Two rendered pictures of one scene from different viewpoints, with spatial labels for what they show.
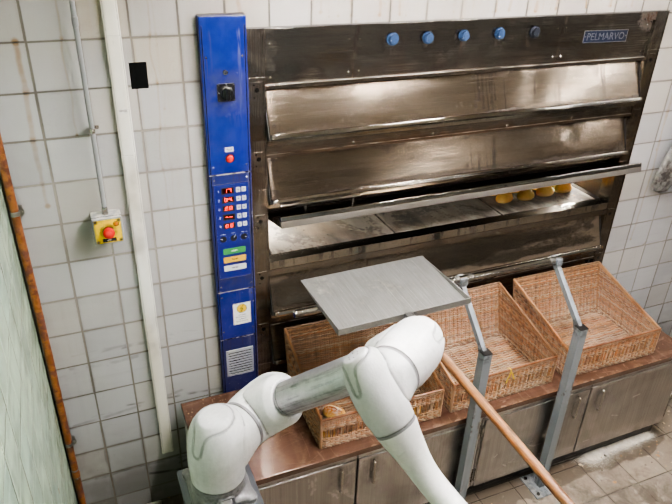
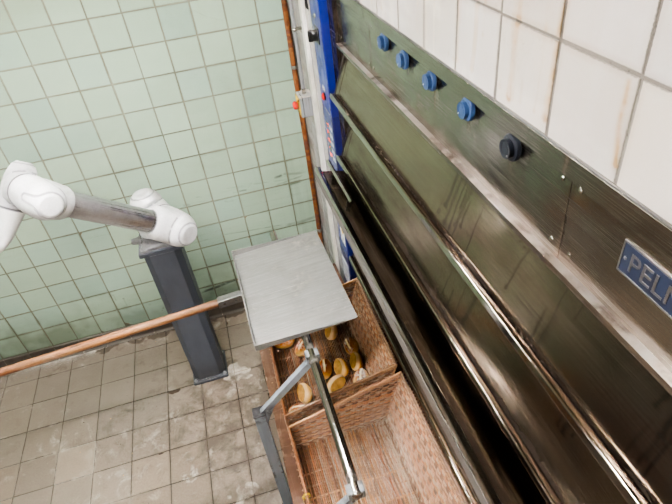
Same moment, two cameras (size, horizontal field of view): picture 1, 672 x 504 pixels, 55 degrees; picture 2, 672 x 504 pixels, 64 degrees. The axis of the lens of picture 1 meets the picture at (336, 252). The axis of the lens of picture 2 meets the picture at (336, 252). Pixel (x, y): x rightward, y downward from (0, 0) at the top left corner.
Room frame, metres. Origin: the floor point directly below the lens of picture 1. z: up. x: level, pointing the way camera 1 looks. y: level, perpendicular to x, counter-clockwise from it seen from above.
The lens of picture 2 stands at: (2.61, -1.63, 2.49)
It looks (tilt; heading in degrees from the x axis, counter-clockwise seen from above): 38 degrees down; 103
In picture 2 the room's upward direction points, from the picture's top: 8 degrees counter-clockwise
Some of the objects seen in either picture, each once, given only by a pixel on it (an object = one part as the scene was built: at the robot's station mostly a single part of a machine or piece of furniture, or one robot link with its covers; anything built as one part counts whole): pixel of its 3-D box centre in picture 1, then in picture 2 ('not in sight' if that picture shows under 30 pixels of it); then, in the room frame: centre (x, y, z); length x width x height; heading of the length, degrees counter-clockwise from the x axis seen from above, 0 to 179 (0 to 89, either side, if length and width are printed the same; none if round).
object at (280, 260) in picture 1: (453, 230); not in sight; (2.67, -0.54, 1.16); 1.80 x 0.06 x 0.04; 114
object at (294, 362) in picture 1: (361, 371); (326, 352); (2.17, -0.13, 0.72); 0.56 x 0.49 x 0.28; 113
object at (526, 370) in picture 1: (476, 342); (369, 472); (2.41, -0.66, 0.72); 0.56 x 0.49 x 0.28; 114
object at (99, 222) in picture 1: (107, 227); (305, 103); (2.00, 0.81, 1.46); 0.10 x 0.07 x 0.10; 114
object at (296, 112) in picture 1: (474, 94); (446, 193); (2.65, -0.55, 1.80); 1.79 x 0.11 x 0.19; 114
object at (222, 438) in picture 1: (218, 442); (149, 211); (1.30, 0.31, 1.17); 0.18 x 0.16 x 0.22; 148
